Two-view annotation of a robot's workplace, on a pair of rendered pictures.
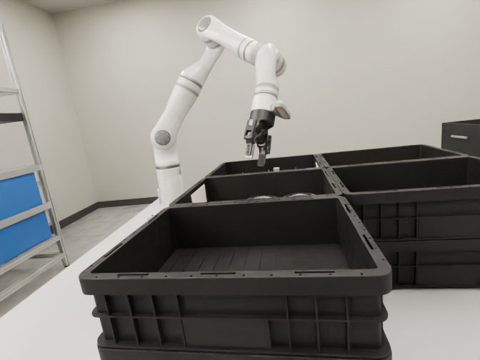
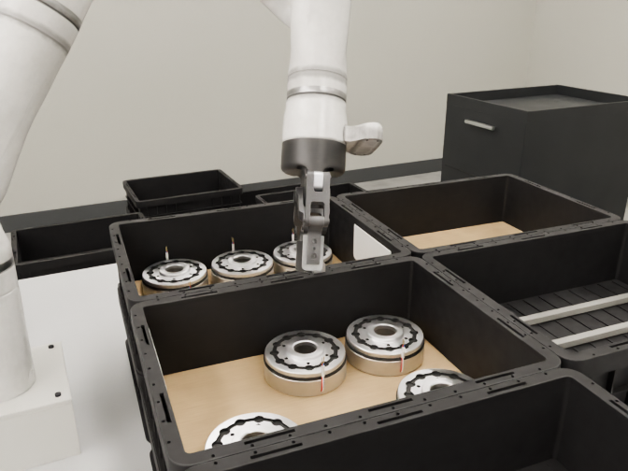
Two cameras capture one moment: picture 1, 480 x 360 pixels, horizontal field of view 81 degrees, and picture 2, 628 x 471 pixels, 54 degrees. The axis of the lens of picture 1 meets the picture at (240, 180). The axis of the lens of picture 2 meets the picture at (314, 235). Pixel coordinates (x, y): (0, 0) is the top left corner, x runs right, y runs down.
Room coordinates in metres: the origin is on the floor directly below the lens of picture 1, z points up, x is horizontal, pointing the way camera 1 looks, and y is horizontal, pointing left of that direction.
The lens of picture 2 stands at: (0.26, 0.29, 1.28)
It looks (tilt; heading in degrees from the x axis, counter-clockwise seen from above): 22 degrees down; 327
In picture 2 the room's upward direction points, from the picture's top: straight up
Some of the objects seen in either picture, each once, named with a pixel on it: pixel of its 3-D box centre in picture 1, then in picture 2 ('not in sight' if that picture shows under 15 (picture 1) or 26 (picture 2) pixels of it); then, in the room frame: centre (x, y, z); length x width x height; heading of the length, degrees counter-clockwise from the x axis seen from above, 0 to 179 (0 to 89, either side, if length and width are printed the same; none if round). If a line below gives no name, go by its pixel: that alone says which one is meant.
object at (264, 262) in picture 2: not in sight; (242, 263); (1.10, -0.12, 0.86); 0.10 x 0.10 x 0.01
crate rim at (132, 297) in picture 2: (266, 167); (252, 244); (1.04, -0.10, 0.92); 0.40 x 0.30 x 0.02; 79
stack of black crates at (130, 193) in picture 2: not in sight; (186, 238); (2.43, -0.51, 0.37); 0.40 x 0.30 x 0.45; 83
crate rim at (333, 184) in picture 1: (257, 188); (329, 340); (0.74, -0.04, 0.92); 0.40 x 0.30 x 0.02; 79
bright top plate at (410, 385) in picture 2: not in sight; (443, 395); (0.66, -0.14, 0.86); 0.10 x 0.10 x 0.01
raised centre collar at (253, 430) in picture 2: not in sight; (255, 442); (0.70, 0.07, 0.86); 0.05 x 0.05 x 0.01
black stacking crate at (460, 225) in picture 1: (417, 196); (597, 315); (0.67, -0.44, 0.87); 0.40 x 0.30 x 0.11; 79
